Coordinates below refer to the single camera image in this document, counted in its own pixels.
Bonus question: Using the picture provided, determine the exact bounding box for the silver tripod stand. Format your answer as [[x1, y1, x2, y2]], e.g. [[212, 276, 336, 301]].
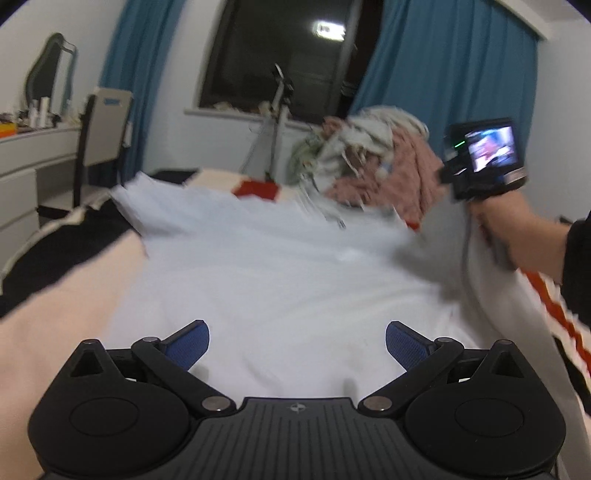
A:
[[240, 62, 297, 184]]

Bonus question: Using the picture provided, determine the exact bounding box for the white t-shirt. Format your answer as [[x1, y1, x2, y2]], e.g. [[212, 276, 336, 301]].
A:
[[111, 173, 570, 403]]

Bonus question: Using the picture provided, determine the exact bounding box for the black and white chair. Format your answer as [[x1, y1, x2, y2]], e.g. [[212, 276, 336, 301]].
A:
[[37, 88, 136, 219]]

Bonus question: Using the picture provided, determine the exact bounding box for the white dresser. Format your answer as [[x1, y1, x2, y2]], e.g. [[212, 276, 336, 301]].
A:
[[0, 122, 85, 241]]

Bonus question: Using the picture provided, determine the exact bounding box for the group of cosmetic bottles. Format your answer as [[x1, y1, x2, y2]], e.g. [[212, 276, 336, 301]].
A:
[[27, 96, 64, 128]]

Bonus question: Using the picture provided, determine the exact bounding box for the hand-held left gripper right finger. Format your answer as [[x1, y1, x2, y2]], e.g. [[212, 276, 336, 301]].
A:
[[358, 320, 525, 415]]

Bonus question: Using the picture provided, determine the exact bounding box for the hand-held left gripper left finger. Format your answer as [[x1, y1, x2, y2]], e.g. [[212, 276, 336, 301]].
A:
[[69, 318, 238, 415]]

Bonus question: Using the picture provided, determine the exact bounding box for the pile of clothes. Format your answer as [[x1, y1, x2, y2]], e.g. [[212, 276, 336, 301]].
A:
[[322, 115, 463, 228]]

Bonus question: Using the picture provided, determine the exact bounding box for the person's right hand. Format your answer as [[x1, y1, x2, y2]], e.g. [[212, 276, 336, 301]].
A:
[[471, 190, 533, 272]]

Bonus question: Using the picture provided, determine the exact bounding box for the blue curtain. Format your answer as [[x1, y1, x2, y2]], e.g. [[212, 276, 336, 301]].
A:
[[98, 0, 188, 172], [348, 0, 542, 155]]

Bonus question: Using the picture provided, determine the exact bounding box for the light green printed cloth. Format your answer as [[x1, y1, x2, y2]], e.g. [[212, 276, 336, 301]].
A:
[[290, 135, 334, 186]]

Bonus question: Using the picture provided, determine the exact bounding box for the person's right forearm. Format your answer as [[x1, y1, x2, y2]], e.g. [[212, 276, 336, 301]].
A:
[[512, 194, 591, 325]]

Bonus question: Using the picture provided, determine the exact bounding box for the red black cream striped blanket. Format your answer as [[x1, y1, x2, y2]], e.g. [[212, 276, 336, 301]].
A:
[[0, 167, 591, 480]]

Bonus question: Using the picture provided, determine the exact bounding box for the dark window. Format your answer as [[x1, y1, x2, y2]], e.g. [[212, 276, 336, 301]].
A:
[[185, 0, 385, 131]]

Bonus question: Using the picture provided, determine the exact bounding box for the wavy frame mirror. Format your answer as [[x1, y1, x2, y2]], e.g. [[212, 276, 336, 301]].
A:
[[24, 32, 79, 112]]

